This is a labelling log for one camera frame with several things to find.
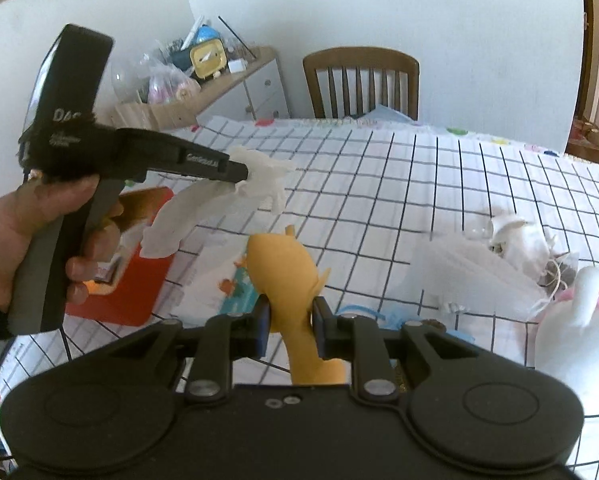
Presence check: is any red gold metal tin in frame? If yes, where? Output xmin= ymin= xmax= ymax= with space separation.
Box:
xmin=66 ymin=186 xmax=173 ymax=327

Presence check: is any blue child face mask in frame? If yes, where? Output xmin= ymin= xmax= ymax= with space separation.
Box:
xmin=339 ymin=304 xmax=475 ymax=344

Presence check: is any blue seat cushion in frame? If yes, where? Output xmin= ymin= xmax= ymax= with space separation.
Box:
xmin=355 ymin=105 xmax=413 ymax=124

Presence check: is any white bunny plush toy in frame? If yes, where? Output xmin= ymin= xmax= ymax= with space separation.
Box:
xmin=535 ymin=266 xmax=599 ymax=399

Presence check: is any yellow alarm clock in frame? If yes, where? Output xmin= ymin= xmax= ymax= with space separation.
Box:
xmin=190 ymin=39 xmax=228 ymax=79

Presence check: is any clear glass bowl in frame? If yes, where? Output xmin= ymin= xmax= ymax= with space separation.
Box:
xmin=110 ymin=54 xmax=152 ymax=103

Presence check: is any clear white plastic bag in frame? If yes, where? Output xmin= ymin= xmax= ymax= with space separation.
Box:
xmin=405 ymin=234 xmax=549 ymax=321

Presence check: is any checkered tablecloth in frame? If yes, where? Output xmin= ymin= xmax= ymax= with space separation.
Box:
xmin=0 ymin=116 xmax=599 ymax=478

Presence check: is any yellow plush toy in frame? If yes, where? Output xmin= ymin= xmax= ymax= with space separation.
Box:
xmin=243 ymin=226 xmax=347 ymax=386

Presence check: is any plastic bag of candies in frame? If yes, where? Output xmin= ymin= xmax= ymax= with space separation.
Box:
xmin=147 ymin=61 xmax=202 ymax=105

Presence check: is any wooden chair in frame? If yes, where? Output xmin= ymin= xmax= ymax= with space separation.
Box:
xmin=303 ymin=47 xmax=420 ymax=120

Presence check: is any cardboard box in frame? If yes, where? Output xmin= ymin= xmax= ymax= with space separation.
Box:
xmin=109 ymin=100 xmax=202 ymax=131

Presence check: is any wooden side cabinet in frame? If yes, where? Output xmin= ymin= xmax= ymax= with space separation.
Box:
xmin=193 ymin=45 xmax=292 ymax=124

